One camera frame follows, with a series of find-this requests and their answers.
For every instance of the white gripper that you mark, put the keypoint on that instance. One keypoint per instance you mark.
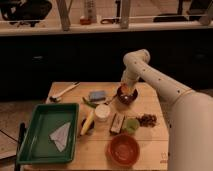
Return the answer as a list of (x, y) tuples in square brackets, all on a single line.
[(129, 78)]

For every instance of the metal spoon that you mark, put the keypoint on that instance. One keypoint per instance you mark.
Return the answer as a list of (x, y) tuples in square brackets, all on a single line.
[(110, 100)]

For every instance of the dark purple bowl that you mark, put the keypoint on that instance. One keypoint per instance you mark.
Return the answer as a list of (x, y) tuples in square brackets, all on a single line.
[(126, 99)]

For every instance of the orange-red apple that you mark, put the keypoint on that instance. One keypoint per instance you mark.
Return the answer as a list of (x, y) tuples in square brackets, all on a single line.
[(126, 90)]

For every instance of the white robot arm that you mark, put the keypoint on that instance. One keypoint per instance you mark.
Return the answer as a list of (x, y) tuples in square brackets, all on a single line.
[(190, 146)]

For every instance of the black office chair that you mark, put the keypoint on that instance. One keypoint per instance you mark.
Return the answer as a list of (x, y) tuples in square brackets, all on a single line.
[(30, 12)]

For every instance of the small green cup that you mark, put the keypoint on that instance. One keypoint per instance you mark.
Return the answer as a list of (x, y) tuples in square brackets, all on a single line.
[(130, 125)]

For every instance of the brown grape cluster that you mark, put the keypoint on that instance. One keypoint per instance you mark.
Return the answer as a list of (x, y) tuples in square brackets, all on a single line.
[(147, 120)]

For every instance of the blue sponge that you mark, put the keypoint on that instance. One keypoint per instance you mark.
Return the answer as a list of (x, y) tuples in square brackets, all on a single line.
[(97, 95)]

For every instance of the green plastic tray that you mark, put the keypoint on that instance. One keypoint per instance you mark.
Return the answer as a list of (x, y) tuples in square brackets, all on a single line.
[(37, 147)]

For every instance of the white folded cloth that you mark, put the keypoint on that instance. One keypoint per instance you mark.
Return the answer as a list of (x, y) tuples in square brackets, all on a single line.
[(60, 136)]

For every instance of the black clamp handle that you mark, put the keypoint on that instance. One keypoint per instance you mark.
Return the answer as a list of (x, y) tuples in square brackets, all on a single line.
[(22, 130)]

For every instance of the yellow banana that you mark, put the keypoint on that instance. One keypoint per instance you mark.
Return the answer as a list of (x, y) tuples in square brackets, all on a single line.
[(89, 117)]

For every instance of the orange-red bowl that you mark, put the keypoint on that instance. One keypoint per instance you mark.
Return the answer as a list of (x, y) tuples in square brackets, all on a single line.
[(123, 150)]

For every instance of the green chili pepper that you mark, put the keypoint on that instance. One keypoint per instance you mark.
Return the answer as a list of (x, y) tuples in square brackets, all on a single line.
[(91, 104)]

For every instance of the white round lid container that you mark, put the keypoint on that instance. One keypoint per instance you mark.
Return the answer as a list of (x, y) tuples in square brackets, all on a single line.
[(102, 112)]

